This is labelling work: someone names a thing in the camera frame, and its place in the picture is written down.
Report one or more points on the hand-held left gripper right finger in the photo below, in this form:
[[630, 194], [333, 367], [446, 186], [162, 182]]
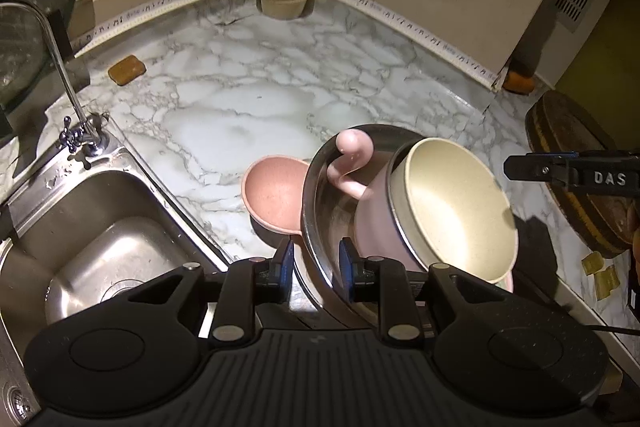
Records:
[[347, 269]]

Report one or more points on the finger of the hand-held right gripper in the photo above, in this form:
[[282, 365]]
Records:
[[535, 167]]

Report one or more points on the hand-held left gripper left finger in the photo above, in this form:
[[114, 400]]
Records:
[[285, 269]]

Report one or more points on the stainless steel bowl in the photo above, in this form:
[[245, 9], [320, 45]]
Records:
[[330, 212]]

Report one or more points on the pink bear-shaped plate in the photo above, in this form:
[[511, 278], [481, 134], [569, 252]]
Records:
[[275, 194]]

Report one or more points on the cream bowl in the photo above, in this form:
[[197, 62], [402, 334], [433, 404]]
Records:
[[455, 207]]

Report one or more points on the round wooden cutting board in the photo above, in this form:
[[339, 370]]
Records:
[[565, 127]]

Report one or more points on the orange object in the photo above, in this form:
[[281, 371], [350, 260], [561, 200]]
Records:
[[518, 82]]

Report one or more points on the yellow translucent piece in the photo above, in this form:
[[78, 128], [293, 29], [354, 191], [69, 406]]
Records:
[[607, 282], [593, 264]]

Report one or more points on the stainless steel sink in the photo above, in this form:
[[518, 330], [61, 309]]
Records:
[[100, 237]]

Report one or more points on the music note edge tape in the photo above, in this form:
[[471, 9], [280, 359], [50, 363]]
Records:
[[400, 19]]

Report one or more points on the brown soap bar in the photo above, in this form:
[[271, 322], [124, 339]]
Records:
[[126, 69]]

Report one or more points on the chrome gooseneck faucet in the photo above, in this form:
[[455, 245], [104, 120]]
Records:
[[65, 72]]

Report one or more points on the round steamer lid green rim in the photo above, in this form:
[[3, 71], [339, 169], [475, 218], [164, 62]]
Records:
[[30, 7]]

